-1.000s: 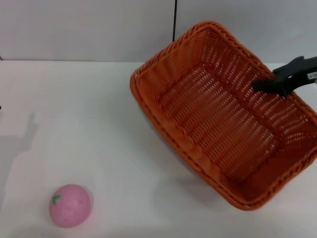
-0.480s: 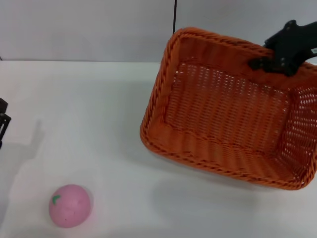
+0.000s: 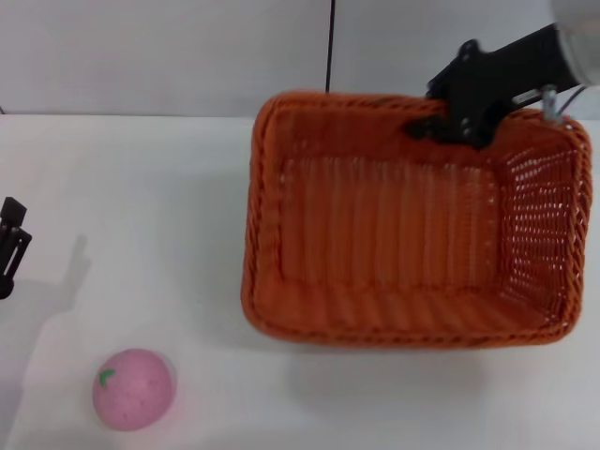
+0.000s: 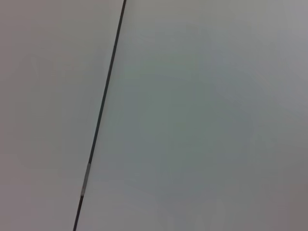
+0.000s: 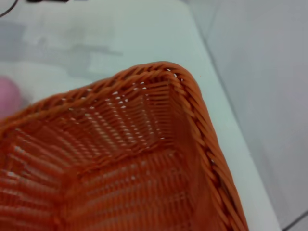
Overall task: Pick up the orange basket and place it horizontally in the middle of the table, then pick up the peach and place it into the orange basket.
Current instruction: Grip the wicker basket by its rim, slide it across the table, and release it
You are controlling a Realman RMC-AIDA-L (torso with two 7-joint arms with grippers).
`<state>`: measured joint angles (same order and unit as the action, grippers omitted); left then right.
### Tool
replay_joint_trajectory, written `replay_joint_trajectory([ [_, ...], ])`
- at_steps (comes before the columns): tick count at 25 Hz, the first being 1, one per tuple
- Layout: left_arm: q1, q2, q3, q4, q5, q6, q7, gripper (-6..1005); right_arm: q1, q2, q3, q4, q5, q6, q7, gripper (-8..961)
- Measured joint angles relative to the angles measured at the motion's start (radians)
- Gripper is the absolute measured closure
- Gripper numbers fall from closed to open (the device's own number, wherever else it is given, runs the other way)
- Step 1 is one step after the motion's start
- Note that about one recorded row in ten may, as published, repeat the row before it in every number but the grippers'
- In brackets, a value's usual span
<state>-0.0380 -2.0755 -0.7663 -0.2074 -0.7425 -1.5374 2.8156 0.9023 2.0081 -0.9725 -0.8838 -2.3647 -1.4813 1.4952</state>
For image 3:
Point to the pink strawberry toy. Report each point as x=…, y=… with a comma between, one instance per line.
x=133, y=391

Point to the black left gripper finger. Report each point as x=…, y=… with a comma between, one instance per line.
x=14, y=208

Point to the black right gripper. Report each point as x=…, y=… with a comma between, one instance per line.
x=520, y=65

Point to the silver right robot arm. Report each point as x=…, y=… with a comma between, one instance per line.
x=581, y=37

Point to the orange woven plastic basket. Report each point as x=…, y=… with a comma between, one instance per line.
x=394, y=244

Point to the black vertical wall strip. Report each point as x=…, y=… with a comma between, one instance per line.
x=331, y=42

